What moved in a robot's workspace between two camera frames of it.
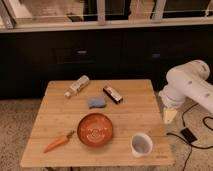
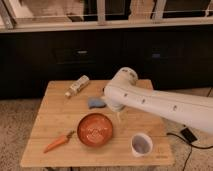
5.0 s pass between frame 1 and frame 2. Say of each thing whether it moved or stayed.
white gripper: moved
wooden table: stayed
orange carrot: stayed
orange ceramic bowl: stayed
